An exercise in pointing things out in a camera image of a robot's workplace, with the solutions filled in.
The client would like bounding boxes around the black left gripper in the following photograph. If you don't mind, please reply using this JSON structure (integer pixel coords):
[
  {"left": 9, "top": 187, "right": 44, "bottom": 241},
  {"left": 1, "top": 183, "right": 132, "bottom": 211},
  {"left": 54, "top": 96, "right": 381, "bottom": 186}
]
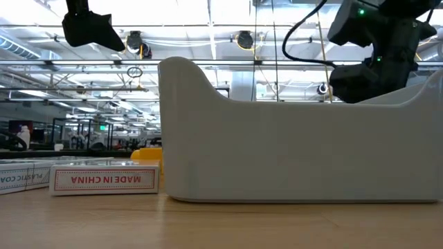
[{"left": 61, "top": 0, "right": 126, "bottom": 53}]

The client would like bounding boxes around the blue-printed playing card box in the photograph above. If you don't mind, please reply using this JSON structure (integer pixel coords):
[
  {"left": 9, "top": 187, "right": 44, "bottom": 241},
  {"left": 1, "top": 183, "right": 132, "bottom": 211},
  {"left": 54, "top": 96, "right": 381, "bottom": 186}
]
[{"left": 0, "top": 156, "right": 115, "bottom": 196}]

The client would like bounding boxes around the black rack frame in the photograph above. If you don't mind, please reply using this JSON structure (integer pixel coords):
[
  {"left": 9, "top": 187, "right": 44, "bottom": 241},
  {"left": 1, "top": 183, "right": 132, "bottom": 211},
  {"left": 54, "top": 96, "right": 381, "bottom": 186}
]
[{"left": 51, "top": 117, "right": 114, "bottom": 150}]

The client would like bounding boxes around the white building column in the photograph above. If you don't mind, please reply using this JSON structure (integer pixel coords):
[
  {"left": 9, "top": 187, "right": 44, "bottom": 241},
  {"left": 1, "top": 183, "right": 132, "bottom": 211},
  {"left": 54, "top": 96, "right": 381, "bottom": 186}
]
[{"left": 230, "top": 71, "right": 257, "bottom": 102}]

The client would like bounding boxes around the white plastic bottle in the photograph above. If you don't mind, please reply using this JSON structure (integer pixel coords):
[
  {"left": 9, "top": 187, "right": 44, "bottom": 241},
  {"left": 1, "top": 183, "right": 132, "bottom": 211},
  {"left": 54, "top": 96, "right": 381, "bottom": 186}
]
[{"left": 17, "top": 124, "right": 31, "bottom": 150}]

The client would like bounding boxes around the short yellow toy brick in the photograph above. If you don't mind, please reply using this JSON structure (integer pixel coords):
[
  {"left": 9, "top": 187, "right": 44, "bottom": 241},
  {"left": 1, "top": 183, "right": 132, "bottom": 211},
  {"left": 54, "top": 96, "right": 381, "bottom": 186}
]
[{"left": 130, "top": 147, "right": 163, "bottom": 163}]

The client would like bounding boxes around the white plastic bin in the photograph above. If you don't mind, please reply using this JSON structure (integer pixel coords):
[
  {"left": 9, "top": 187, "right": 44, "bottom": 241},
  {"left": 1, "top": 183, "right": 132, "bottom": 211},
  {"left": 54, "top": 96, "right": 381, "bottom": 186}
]
[{"left": 158, "top": 57, "right": 443, "bottom": 203}]

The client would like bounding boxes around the black ceiling cable reel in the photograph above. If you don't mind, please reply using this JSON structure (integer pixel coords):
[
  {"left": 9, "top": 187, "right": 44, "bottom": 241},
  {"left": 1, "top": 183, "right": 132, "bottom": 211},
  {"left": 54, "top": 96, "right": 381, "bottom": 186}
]
[
  {"left": 125, "top": 30, "right": 154, "bottom": 59},
  {"left": 236, "top": 30, "right": 255, "bottom": 50}
]

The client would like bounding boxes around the dark monitor screen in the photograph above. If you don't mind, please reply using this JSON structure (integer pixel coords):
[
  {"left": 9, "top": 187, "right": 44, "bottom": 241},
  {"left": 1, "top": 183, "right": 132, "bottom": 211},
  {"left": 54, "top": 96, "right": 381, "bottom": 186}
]
[{"left": 8, "top": 120, "right": 35, "bottom": 134}]

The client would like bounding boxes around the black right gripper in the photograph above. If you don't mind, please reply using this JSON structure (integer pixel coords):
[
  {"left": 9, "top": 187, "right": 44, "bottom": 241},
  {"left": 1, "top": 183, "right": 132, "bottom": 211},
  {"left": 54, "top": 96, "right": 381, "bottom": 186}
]
[{"left": 328, "top": 17, "right": 437, "bottom": 104}]

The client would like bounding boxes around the black cable loop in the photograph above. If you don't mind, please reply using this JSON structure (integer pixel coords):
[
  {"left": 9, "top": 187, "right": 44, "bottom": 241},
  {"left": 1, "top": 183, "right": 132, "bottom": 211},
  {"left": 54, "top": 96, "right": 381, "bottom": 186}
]
[{"left": 0, "top": 128, "right": 28, "bottom": 151}]

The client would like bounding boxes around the red-printed playing card box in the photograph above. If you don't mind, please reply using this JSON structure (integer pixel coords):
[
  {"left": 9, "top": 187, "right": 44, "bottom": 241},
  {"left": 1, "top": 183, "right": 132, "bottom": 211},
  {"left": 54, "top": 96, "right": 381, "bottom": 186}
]
[{"left": 49, "top": 164, "right": 160, "bottom": 196}]

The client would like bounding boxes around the thick black right wrist cable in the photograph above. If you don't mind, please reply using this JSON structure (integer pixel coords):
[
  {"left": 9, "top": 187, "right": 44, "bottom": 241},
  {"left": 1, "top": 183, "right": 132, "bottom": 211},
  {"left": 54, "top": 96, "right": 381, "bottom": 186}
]
[{"left": 281, "top": 0, "right": 338, "bottom": 68}]

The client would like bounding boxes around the hanging wire loop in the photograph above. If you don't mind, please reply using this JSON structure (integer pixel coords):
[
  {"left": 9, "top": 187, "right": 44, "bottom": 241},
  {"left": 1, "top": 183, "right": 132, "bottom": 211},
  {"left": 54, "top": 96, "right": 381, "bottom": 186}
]
[{"left": 126, "top": 66, "right": 144, "bottom": 79}]

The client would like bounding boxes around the yellow hanging cord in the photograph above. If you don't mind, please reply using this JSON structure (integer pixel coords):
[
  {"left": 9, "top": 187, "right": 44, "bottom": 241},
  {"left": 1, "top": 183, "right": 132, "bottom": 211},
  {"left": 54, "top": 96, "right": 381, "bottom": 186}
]
[{"left": 314, "top": 0, "right": 331, "bottom": 82}]

